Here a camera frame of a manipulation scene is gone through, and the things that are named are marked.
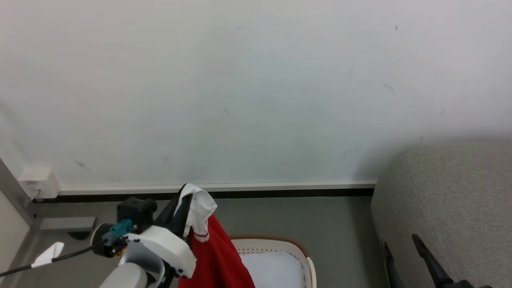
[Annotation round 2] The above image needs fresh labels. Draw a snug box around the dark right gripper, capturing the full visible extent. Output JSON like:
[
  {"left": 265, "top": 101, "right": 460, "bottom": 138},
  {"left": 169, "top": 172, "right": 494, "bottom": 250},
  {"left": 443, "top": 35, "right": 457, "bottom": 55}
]
[{"left": 381, "top": 234, "right": 493, "bottom": 288}]

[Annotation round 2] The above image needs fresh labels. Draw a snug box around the white cable tag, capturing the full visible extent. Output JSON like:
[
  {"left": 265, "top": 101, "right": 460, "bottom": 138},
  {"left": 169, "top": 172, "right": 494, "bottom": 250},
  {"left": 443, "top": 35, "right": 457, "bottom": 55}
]
[{"left": 31, "top": 242, "right": 65, "bottom": 268}]

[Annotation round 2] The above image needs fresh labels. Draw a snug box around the cream laundry basket brown rim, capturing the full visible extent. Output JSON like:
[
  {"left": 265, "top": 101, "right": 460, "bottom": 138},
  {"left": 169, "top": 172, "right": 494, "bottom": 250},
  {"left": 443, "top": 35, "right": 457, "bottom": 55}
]
[{"left": 230, "top": 236, "right": 318, "bottom": 288}]

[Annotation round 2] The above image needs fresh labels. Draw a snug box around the white cloth in basket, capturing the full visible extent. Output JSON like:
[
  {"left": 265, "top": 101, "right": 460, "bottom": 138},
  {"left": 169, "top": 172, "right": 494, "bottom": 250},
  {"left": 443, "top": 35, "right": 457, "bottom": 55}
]
[{"left": 240, "top": 251, "right": 307, "bottom": 288}]

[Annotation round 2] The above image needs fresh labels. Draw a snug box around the red white jersey garment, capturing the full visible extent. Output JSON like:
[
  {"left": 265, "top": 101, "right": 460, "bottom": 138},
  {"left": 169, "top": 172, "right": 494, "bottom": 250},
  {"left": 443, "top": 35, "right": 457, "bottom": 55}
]
[{"left": 176, "top": 183, "right": 256, "bottom": 288}]

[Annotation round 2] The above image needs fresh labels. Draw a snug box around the white black baseboard strip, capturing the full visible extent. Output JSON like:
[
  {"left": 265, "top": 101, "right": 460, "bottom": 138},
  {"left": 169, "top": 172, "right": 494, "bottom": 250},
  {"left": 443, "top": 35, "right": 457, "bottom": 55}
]
[{"left": 58, "top": 181, "right": 378, "bottom": 201}]

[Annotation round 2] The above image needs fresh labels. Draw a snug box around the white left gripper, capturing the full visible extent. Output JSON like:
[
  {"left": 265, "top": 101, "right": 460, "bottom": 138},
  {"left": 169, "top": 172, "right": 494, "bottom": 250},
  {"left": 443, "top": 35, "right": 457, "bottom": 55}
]
[{"left": 127, "top": 186, "right": 197, "bottom": 279}]

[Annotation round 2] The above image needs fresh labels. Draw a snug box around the white wall outlet box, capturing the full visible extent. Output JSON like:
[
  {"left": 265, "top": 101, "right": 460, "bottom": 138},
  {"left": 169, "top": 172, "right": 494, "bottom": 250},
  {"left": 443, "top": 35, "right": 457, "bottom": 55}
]
[{"left": 18, "top": 167, "right": 62, "bottom": 200}]

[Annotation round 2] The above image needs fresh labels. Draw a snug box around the grey metal frame leg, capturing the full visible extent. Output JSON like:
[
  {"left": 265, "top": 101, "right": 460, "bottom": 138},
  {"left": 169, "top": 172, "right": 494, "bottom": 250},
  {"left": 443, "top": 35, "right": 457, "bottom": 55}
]
[{"left": 0, "top": 158, "right": 97, "bottom": 232}]

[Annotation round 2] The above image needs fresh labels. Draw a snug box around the grey fabric sofa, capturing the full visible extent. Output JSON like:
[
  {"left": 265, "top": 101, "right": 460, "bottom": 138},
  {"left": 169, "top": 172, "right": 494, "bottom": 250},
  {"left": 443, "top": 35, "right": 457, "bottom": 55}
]
[{"left": 370, "top": 142, "right": 512, "bottom": 288}]

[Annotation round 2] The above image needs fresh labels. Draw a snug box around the teal cable connector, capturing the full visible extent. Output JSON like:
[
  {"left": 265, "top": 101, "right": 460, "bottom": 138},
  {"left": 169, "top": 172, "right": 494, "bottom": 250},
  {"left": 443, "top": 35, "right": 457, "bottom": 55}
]
[{"left": 102, "top": 219, "right": 134, "bottom": 246}]

